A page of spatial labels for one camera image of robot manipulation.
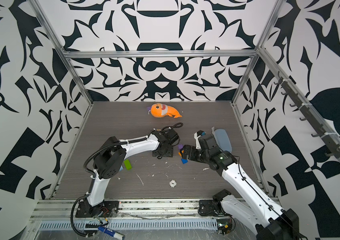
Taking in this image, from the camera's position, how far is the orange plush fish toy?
42.1 inches

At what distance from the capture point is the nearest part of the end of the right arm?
0.53m

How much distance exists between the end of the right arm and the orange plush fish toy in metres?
0.42
